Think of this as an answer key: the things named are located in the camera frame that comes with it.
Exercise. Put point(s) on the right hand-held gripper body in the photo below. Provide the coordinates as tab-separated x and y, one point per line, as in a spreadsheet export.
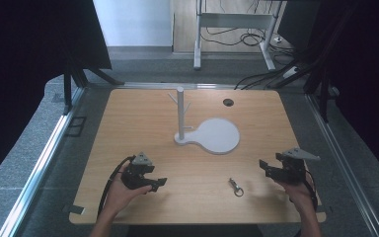
291	169

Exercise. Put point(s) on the black rectangular floor frame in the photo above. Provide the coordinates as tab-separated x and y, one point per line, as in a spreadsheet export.
75	126

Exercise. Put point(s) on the black metal stand legs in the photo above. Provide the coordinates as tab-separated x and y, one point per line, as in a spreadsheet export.
68	89
324	98

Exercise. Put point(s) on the person's left hand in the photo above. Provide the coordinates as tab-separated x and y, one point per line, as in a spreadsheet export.
120	196

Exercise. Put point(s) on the white metal desk frame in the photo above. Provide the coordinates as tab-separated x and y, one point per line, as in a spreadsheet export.
235	20

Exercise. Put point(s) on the black curtain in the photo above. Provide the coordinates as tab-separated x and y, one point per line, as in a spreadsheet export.
19	65
368	82

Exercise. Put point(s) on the white power strip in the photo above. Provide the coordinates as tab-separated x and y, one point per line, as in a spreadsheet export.
290	72

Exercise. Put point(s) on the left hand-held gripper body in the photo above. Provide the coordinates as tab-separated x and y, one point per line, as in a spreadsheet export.
135	176

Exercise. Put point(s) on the small white plug adapter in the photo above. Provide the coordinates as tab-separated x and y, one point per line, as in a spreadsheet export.
277	39

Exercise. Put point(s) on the grey tape strip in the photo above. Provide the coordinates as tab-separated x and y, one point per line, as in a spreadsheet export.
74	209

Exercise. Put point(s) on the white pegged stand with base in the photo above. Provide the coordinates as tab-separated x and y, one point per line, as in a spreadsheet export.
217	136

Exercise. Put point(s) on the person's right hand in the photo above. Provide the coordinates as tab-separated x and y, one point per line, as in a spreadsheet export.
301	197

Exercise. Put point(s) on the aluminium floor rail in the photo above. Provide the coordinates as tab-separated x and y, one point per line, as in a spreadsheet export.
36	174
345	171

